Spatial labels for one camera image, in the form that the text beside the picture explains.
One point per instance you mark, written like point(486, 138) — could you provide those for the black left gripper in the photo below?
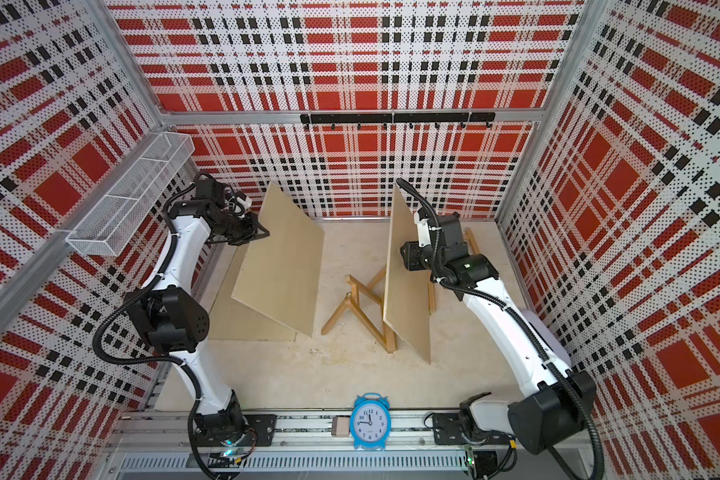
point(250, 232)

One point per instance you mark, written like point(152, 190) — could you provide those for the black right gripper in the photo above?
point(411, 256)

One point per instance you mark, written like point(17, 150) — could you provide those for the plywood board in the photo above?
point(229, 318)
point(279, 275)
point(406, 302)

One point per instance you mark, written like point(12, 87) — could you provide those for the wooden easel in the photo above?
point(432, 300)
point(471, 241)
point(364, 303)

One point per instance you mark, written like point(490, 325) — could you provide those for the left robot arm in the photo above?
point(171, 322)

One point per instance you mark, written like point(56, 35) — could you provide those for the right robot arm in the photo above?
point(557, 400)

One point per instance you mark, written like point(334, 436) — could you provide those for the white purple toy device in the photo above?
point(550, 339)

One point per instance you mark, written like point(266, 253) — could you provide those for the blue alarm clock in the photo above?
point(370, 422)

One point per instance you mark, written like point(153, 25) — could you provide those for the small beige box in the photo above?
point(340, 426)

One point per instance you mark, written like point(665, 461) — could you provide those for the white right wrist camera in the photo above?
point(423, 232)

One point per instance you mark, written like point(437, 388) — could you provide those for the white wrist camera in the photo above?
point(423, 232)
point(239, 203)

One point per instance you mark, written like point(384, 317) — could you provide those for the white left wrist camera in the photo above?
point(239, 203)

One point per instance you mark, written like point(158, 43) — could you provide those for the white wire basket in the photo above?
point(109, 226)

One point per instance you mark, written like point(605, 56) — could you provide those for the black hook rail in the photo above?
point(459, 118)

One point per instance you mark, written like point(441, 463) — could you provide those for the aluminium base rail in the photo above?
point(307, 444)

